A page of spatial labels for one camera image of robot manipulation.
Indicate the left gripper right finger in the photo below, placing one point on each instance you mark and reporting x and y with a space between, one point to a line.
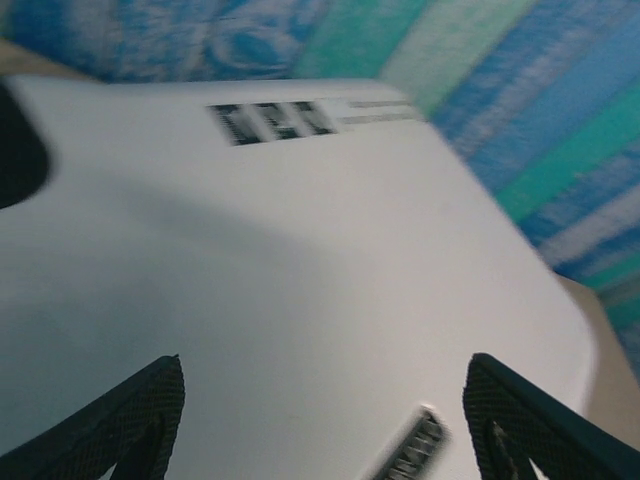
525 430

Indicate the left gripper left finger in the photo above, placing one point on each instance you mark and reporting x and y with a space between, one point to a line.
100 435

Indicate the white hard-shell suitcase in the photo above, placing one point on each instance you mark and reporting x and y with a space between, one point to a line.
300 250

